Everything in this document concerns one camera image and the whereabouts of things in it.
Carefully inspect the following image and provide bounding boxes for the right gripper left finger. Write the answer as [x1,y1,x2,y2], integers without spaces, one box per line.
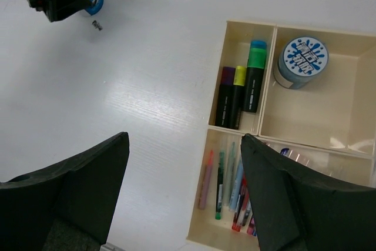
[1,132,129,250]

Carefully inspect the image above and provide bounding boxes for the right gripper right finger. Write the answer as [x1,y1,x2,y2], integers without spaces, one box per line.
[241,134,375,250]

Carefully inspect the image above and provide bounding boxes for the red clear-cap pen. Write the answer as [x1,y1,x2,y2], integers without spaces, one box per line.
[231,175,248,232]

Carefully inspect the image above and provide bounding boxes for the light blue clear pen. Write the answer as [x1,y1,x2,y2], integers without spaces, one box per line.
[229,156,243,211]

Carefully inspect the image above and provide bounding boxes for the olive green clear pen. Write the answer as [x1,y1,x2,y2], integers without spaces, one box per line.
[223,141,235,206]

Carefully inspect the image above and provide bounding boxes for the green clear-cap pen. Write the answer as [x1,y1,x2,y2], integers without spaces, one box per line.
[215,150,225,220]

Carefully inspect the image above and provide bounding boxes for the orange clear-cap pen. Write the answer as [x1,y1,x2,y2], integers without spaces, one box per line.
[198,149,214,210]

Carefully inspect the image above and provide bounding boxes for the purple highlighter marker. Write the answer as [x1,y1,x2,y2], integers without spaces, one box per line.
[215,66,236,128]

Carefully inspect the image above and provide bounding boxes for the yellow highlighter marker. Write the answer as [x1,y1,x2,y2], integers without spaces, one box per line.
[229,66,246,130]

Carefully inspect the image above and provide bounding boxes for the green highlighter marker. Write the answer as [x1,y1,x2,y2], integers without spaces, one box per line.
[242,48,267,113]

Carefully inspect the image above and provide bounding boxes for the magenta clear-cap pen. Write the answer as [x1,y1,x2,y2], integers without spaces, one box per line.
[247,216,256,236]

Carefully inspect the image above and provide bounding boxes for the dark blue gel pen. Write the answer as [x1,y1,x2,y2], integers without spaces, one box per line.
[280,148,290,156]

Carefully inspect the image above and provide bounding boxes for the blue highlighter marker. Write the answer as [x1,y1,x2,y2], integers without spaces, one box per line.
[250,40,267,49]

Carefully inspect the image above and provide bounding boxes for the beige divided organizer tray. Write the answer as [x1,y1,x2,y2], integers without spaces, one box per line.
[187,21,375,250]

